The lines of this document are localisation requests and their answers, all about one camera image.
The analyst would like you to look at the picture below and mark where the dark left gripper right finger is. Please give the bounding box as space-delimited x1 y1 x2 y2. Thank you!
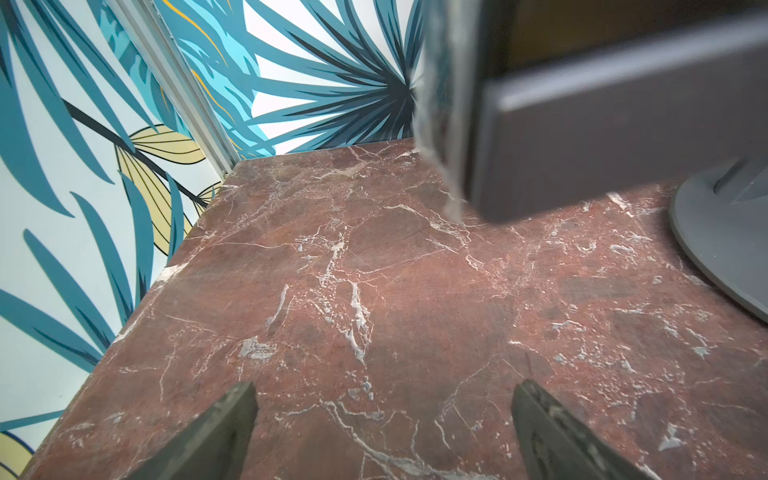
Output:
511 380 648 479

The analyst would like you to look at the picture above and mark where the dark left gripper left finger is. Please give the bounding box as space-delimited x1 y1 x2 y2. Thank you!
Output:
127 382 258 479

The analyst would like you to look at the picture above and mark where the grey round monitor stand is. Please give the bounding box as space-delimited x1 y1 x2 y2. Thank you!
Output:
669 158 767 322

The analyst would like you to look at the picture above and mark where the black computer monitor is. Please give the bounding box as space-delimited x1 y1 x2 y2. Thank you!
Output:
414 1 767 223

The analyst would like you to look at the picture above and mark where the aluminium left corner post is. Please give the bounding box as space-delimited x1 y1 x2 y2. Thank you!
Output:
107 0 240 179

